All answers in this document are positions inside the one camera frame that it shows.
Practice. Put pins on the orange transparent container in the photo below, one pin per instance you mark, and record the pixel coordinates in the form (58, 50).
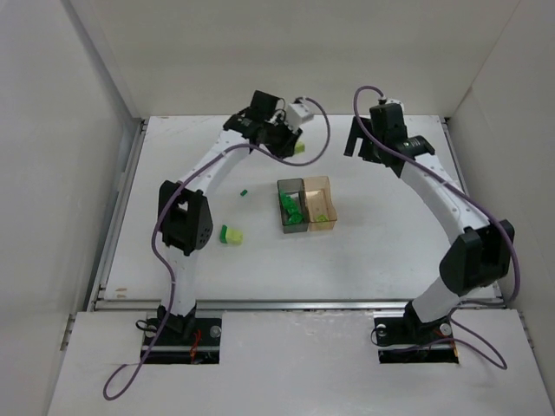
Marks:
(318, 201)

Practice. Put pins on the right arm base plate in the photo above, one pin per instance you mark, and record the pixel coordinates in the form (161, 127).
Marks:
(398, 343)

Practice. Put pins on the grey transparent container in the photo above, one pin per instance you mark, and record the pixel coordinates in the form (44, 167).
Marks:
(294, 188)

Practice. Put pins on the aluminium rail front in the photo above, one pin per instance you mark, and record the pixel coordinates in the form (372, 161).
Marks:
(265, 305)

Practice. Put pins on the light green curved lego brick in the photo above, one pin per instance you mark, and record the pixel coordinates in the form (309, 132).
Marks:
(234, 237)

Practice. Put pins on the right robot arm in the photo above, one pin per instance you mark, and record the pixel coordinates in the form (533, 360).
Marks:
(479, 252)

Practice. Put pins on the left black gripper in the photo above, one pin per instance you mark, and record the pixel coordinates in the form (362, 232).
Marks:
(283, 141)

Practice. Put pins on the dark green 2x4 lego brick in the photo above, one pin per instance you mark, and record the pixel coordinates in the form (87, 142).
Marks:
(291, 209)

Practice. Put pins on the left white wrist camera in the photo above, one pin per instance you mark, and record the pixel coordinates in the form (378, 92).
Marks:
(296, 114)

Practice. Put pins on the light green square lego brick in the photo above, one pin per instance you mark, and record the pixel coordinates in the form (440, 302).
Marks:
(321, 217)

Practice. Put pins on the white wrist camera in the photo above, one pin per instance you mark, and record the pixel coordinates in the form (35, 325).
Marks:
(388, 100)
(296, 114)

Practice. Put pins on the light green small lego brick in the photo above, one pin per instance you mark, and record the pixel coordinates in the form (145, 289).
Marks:
(299, 147)

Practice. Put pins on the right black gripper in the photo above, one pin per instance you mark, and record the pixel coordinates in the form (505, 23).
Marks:
(362, 145)

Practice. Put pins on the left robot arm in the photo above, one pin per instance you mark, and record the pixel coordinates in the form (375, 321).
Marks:
(184, 224)

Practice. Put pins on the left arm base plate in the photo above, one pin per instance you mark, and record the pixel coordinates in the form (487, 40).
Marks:
(199, 345)

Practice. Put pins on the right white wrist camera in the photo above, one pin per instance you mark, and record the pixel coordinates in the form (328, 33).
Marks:
(388, 100)

